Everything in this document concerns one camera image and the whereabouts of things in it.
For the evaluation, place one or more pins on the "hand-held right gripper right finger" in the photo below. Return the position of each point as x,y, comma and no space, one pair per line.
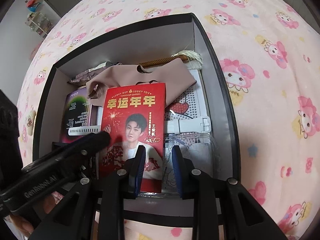
177,170

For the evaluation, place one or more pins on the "red envelope packet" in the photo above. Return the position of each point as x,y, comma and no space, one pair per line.
135,105

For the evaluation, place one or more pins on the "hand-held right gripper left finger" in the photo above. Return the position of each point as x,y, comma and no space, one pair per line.
140,170

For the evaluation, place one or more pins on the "pink printed blanket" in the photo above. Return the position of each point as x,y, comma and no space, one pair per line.
262,80

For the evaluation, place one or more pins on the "wooden comb with tassel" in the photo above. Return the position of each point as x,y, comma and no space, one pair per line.
155,62

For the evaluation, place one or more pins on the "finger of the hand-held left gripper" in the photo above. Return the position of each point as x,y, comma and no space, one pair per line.
97,142

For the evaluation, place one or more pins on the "person's left hand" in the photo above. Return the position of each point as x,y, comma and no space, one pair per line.
20,226

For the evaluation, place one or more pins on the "purple screen protector box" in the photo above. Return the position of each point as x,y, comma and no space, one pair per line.
75,110

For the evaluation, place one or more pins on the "black box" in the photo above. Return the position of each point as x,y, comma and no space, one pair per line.
225,105

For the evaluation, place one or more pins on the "beige cloth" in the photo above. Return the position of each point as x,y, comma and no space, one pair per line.
120,77

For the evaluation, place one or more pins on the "white shelf rack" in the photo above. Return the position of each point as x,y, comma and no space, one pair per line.
38,22

